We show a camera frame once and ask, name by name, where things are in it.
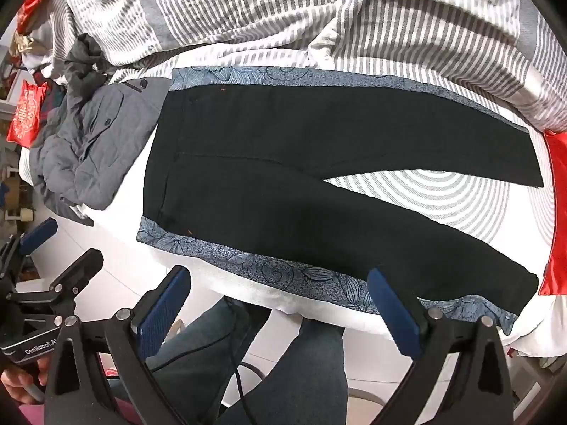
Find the grey quilted jacket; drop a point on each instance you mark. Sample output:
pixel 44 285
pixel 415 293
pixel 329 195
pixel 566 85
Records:
pixel 115 141

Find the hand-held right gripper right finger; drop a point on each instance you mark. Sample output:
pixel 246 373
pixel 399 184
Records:
pixel 396 318

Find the red shiny cloth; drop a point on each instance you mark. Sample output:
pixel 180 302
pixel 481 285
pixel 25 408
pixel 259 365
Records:
pixel 556 212

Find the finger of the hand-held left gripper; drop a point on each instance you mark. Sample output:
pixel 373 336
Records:
pixel 77 270
pixel 39 232

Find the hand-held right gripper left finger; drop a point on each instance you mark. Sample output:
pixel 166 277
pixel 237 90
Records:
pixel 164 314

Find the red packet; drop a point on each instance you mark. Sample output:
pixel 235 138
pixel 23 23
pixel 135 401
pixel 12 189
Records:
pixel 35 2

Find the person's left hand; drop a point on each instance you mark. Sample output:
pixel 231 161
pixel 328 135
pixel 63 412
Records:
pixel 15 385

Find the black pants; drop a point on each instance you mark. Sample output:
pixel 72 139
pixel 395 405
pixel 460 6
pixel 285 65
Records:
pixel 265 164

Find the person's right leg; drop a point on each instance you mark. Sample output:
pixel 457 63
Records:
pixel 292 376

